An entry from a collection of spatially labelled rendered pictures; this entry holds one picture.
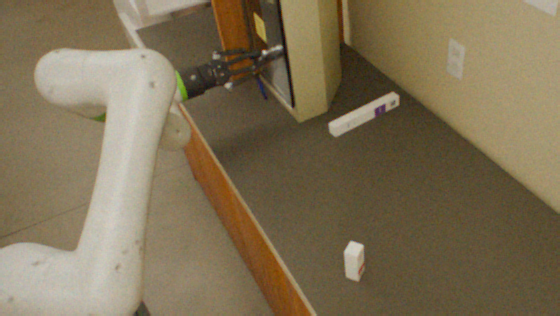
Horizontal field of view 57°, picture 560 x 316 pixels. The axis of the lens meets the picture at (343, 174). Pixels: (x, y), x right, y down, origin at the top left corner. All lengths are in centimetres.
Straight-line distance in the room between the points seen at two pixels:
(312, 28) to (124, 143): 77
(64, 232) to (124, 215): 209
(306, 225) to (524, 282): 57
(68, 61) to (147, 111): 19
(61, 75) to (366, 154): 87
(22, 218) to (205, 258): 110
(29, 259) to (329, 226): 71
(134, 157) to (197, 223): 181
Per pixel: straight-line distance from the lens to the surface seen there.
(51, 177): 345
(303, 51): 161
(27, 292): 103
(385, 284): 128
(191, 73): 158
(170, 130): 145
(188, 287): 256
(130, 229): 99
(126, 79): 105
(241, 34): 194
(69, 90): 113
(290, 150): 163
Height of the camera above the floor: 200
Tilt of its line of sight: 44 degrees down
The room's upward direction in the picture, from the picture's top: 4 degrees counter-clockwise
